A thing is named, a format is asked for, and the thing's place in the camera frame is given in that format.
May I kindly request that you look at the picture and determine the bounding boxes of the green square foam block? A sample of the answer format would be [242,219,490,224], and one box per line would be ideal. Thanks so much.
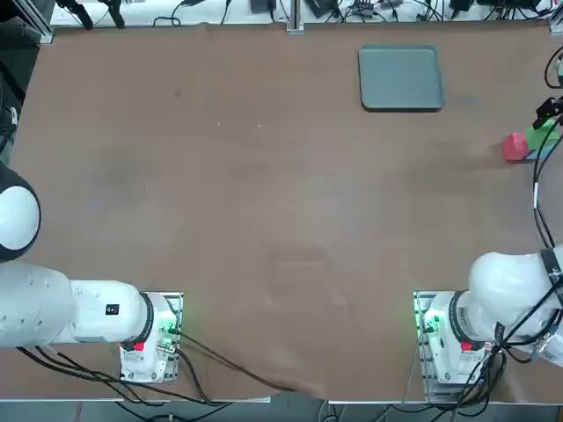
[524,120,563,153]

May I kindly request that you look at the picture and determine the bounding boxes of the blue square foam block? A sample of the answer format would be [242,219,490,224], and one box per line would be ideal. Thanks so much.
[523,140,560,162]

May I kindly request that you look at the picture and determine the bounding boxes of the red square foam block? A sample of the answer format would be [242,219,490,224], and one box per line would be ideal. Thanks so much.
[502,132,531,163]

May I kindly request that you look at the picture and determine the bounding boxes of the gray metal tray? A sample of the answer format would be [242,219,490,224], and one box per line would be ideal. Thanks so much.
[358,43,445,113]

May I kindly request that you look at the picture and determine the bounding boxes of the black stand leg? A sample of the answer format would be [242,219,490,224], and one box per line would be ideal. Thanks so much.
[101,0,127,30]
[55,0,96,31]

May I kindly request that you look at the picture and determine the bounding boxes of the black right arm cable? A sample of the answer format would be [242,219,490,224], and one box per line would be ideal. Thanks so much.
[530,43,563,248]

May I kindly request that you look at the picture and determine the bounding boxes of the silver aluminium camera post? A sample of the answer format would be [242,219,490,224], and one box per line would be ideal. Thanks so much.
[285,0,305,34]

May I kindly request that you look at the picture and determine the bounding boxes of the black left base cable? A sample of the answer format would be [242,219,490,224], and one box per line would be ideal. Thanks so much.
[175,330,296,392]

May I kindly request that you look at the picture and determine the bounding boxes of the silver aluminium frame rail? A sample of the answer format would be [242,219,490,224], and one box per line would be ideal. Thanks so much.
[12,0,55,45]

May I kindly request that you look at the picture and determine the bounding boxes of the black cable bundle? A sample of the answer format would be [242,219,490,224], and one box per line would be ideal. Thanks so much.
[16,346,223,406]

